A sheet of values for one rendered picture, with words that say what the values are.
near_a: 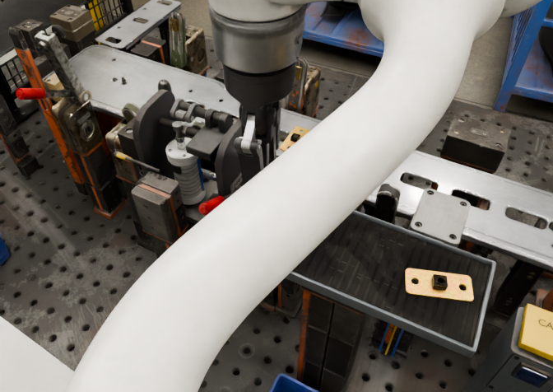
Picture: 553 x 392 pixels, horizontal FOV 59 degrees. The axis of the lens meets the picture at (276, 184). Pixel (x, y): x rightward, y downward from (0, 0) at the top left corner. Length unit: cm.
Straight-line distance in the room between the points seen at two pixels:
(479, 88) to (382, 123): 284
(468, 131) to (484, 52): 239
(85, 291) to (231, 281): 100
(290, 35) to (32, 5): 126
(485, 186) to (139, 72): 85
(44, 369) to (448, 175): 88
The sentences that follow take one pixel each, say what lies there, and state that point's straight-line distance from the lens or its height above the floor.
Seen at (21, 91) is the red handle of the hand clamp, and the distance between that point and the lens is 106.
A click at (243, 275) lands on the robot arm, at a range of 27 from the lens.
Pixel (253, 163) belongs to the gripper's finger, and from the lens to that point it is 53.
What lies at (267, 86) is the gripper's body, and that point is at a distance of 49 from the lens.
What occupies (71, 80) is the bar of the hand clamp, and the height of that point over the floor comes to 111.
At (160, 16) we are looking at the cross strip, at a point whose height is 100.
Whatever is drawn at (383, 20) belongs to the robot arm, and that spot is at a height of 153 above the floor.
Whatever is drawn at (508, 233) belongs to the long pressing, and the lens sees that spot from 98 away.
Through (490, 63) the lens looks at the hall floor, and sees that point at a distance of 339.
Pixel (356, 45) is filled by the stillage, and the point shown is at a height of 18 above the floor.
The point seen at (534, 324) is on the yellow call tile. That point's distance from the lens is 69.
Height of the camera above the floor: 171
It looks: 47 degrees down
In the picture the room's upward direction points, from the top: straight up
